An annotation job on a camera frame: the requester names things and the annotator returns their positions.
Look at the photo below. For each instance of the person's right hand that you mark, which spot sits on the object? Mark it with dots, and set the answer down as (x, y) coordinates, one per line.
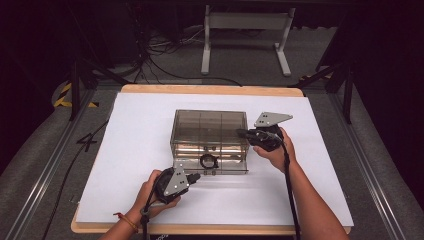
(280, 158)

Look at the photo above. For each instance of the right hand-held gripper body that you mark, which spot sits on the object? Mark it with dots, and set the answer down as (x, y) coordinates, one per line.
(266, 138)

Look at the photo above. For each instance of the aluminium floor rail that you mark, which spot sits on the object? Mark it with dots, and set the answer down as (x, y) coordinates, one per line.
(370, 166)
(50, 163)

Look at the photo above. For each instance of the white metal stand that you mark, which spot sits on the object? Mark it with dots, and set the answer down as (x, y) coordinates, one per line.
(246, 20)

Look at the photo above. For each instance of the person's left hand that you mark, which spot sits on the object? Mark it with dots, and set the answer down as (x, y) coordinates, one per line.
(146, 200)

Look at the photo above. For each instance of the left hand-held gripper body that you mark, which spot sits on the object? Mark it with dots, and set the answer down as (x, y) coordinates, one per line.
(175, 185)

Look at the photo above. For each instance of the smoky clear drawer organizer box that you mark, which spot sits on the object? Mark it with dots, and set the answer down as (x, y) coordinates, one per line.
(200, 126)

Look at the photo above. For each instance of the wooden table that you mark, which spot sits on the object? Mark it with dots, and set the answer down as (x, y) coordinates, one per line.
(213, 89)

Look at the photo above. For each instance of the smoky clear plastic drawer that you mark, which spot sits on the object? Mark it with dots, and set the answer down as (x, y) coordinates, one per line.
(230, 160)

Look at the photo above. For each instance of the white table mat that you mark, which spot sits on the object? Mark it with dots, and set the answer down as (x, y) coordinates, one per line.
(140, 116)

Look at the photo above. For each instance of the black metal stand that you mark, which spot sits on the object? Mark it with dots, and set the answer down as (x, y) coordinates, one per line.
(348, 96)
(74, 90)

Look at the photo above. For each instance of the yellow black hazard tape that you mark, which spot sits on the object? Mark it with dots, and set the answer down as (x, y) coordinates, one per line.
(62, 96)

